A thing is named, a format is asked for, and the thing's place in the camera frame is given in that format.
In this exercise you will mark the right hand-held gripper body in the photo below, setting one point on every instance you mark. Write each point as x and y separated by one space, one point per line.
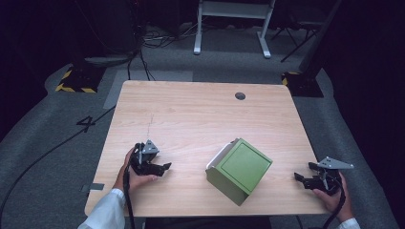
328 183

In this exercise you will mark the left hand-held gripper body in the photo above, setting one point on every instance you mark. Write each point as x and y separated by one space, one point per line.
143 163

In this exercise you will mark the person's left hand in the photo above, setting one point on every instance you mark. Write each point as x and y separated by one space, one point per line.
135 181

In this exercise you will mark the person's right hand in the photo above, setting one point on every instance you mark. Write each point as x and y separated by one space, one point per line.
340 203

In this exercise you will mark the grey tape strip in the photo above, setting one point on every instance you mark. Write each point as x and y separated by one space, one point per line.
94 187

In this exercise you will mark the green box with white rim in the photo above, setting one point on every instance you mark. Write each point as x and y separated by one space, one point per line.
242 168

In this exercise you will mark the black tape floor mark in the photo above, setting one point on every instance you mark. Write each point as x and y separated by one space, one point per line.
86 123

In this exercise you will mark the black yellow striped stand base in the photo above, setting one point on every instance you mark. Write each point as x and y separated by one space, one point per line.
304 86
81 81

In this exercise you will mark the black folding stand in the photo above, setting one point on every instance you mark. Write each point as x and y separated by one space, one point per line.
299 35

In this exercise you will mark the dark slanted stand post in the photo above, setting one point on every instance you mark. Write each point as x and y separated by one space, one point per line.
321 41

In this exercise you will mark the white metal desk frame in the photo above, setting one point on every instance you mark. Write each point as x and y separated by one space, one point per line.
234 9

